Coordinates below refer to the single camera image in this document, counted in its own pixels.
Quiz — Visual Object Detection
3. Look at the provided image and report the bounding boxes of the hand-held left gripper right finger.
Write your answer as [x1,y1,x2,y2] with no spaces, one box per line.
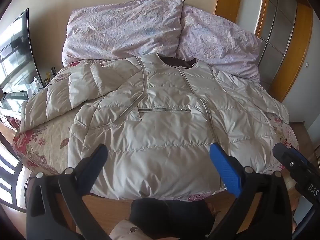
[207,143,293,240]

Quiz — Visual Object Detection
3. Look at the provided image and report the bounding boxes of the floral bedspread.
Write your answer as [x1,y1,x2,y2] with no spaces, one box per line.
[12,59,300,203]

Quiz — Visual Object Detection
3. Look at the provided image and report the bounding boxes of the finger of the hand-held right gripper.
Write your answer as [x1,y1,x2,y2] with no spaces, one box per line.
[272,142,320,188]

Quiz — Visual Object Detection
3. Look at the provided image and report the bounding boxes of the dark wooden chair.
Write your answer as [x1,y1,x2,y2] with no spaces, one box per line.
[0,130,23,214]

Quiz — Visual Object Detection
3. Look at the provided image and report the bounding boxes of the person's pink top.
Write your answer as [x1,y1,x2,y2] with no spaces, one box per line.
[110,219,143,240]

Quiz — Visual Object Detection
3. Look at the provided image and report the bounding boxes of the flat screen television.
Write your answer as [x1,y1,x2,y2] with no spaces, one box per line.
[0,8,43,108]

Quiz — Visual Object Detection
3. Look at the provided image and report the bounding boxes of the lilac crinkled pillow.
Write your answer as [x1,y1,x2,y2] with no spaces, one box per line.
[62,0,185,67]
[175,5,263,82]

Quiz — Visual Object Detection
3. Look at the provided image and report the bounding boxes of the cream puffer jacket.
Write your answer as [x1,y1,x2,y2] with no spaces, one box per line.
[19,52,290,202]

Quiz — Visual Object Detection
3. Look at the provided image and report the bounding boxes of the television stand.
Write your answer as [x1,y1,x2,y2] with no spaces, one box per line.
[0,105,24,132]

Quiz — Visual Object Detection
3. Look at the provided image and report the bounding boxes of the clear plastic bag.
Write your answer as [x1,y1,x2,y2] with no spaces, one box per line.
[28,78,42,98]

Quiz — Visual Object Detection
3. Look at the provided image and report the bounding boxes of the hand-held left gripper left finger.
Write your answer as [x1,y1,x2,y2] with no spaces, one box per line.
[26,144,112,240]

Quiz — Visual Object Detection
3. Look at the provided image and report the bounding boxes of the person's dark trousers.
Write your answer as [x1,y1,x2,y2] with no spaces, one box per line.
[130,197,216,240]

